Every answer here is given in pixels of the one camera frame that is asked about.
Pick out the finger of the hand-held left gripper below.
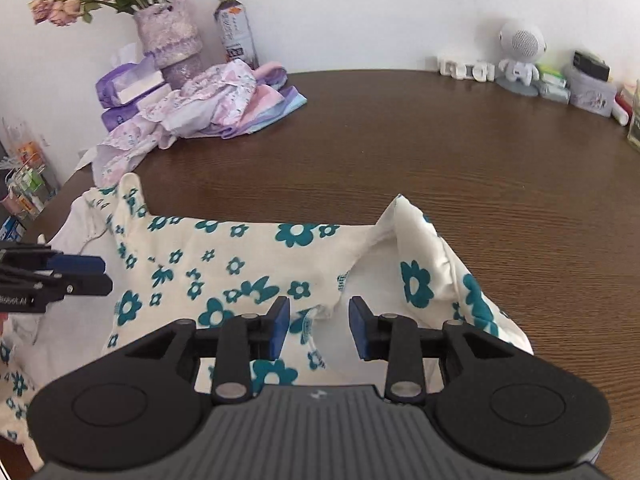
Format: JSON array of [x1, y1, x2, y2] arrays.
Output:
[[0, 272, 113, 297], [0, 245, 106, 275]]

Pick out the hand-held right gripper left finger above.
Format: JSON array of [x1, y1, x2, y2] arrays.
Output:
[[125, 296, 292, 406]]

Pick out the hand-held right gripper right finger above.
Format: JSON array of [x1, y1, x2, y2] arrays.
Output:
[[348, 296, 511, 406]]

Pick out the cream teal flower dress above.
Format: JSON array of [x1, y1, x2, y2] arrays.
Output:
[[0, 172, 533, 461]]

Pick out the crumpled white tissue paper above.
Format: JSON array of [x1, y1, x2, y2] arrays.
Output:
[[75, 147, 101, 171]]

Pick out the sealed purple tissue pack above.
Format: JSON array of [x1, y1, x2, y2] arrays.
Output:
[[100, 85, 173, 131]]

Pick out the open purple tissue pack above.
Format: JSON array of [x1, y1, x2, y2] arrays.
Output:
[[96, 42, 166, 109]]

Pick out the pink floral garment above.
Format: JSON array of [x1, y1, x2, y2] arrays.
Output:
[[92, 60, 261, 188]]

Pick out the pink lilac folded cloth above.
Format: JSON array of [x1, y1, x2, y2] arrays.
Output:
[[240, 60, 307, 137]]

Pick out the lilac textured vase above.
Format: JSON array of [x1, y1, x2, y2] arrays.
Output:
[[132, 0, 205, 86]]

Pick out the plastic tea bottle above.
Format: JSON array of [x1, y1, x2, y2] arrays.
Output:
[[214, 0, 260, 70]]

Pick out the small green white packets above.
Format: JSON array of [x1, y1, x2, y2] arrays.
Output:
[[537, 64, 571, 103]]

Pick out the white robot figurine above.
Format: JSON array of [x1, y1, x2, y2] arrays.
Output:
[[495, 19, 547, 96]]

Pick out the pink white tube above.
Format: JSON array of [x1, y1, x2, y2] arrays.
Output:
[[612, 87, 632, 126]]

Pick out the clear glass cup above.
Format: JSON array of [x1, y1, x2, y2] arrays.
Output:
[[627, 80, 640, 148]]

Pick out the small black box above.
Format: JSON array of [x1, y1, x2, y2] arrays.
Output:
[[572, 50, 611, 82]]

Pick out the wire storage trolley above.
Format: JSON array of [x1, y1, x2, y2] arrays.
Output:
[[0, 117, 61, 243]]

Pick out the white cable clip strip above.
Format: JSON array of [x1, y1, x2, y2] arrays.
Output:
[[437, 55, 496, 83]]

